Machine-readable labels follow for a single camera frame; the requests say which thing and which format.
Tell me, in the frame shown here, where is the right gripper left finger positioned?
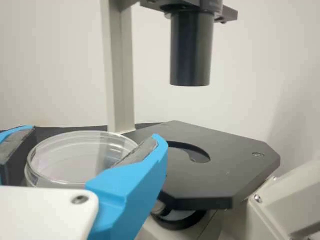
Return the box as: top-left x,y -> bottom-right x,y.
0,124 -> 36,186

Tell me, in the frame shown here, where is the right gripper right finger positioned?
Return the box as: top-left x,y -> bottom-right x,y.
85,133 -> 169,240

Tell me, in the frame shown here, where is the petri dish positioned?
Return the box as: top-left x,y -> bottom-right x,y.
24,131 -> 140,188

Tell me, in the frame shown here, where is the cream microscope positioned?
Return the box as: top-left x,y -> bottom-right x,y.
100,0 -> 320,240

